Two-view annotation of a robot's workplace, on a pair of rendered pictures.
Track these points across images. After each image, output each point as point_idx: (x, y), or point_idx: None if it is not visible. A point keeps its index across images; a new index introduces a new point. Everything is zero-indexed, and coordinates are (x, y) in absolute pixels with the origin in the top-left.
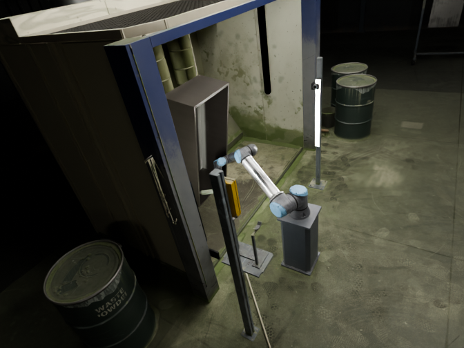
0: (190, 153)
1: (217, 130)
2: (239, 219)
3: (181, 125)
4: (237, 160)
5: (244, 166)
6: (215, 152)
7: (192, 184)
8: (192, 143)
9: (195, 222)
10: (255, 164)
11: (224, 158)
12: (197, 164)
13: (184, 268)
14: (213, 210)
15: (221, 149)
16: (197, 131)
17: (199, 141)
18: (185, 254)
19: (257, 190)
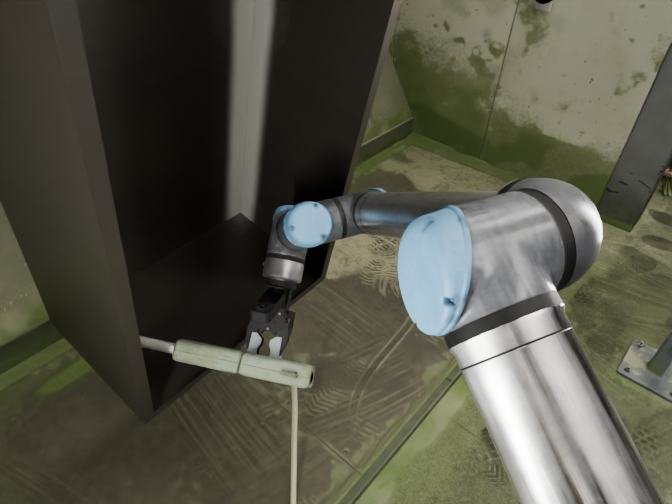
0: (53, 142)
1: (329, 56)
2: (334, 461)
3: None
4: (422, 309)
5: (469, 381)
6: (299, 165)
7: (102, 327)
8: (41, 46)
9: None
10: (602, 423)
11: (325, 212)
12: (104, 235)
13: None
14: (245, 383)
15: (326, 159)
16: (224, 37)
17: (233, 94)
18: None
19: (426, 335)
